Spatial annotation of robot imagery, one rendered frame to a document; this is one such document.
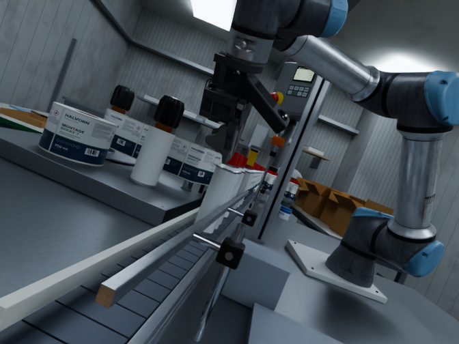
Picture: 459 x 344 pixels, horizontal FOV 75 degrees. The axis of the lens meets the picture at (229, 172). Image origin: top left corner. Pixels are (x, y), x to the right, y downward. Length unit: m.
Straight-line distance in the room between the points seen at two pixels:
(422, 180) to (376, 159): 4.78
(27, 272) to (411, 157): 0.80
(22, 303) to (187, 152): 0.96
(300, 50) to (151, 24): 5.65
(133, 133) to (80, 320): 1.00
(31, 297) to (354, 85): 0.75
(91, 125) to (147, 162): 0.20
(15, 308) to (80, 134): 0.77
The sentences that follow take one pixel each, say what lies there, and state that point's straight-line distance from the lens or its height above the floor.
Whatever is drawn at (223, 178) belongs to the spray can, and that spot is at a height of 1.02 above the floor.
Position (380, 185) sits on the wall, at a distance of 5.72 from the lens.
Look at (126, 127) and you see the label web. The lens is 1.29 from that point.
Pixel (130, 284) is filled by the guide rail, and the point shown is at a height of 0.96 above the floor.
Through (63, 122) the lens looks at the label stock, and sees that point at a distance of 1.02.
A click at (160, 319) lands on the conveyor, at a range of 0.37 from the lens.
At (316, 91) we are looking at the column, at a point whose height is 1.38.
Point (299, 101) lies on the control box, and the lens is 1.08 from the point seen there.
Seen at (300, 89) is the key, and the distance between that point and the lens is 1.10.
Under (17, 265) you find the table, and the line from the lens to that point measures 0.51.
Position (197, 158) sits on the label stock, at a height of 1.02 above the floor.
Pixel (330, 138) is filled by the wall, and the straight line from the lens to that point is 6.12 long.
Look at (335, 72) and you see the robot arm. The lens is 0.77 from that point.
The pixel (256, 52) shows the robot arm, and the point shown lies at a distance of 0.52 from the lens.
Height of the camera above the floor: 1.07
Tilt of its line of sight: 3 degrees down
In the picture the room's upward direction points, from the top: 22 degrees clockwise
